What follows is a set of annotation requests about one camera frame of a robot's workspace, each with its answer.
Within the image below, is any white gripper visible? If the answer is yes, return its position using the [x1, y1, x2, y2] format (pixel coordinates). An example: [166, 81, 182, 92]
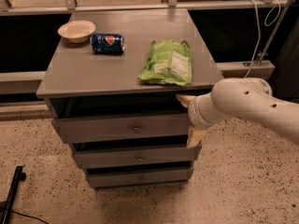
[176, 94, 215, 148]

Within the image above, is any grey top drawer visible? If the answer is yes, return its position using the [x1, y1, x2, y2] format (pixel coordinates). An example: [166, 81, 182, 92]
[52, 113, 189, 144]

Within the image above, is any grey drawer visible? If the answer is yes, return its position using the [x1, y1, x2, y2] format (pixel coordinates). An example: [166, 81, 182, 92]
[73, 145, 201, 169]
[87, 166, 193, 188]
[52, 113, 189, 144]

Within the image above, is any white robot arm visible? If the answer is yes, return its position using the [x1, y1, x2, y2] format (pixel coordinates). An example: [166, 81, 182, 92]
[176, 77, 299, 148]

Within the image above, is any grey middle drawer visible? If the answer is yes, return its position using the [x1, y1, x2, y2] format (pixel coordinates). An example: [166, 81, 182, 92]
[73, 145, 201, 169]

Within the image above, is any grey wooden drawer cabinet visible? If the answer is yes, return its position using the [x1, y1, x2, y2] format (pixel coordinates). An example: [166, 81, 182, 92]
[36, 9, 222, 179]

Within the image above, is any grey bottom drawer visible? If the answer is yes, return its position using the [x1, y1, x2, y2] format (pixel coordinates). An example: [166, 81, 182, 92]
[87, 166, 193, 188]

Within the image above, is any green chip bag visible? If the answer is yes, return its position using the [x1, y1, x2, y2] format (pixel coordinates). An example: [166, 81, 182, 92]
[138, 40, 192, 87]

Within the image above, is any diagonal metal support rod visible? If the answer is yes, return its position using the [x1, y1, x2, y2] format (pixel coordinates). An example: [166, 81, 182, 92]
[250, 0, 295, 66]

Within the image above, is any blue pepsi soda can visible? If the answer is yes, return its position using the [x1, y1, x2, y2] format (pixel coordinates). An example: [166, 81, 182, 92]
[91, 33, 124, 54]

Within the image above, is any white ceramic bowl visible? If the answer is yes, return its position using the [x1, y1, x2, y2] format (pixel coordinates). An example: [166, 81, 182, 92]
[58, 21, 96, 44]

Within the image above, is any black stand leg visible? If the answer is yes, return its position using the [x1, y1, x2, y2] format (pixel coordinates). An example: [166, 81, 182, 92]
[0, 166, 26, 224]

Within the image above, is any white hanging cable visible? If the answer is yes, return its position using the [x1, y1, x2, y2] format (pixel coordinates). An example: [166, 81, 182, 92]
[243, 0, 282, 79]

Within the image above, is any metal railing frame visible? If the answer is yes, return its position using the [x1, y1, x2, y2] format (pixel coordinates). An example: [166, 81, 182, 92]
[0, 0, 299, 95]

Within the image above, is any black floor cable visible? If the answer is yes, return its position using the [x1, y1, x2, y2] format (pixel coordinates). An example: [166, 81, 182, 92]
[0, 206, 50, 224]

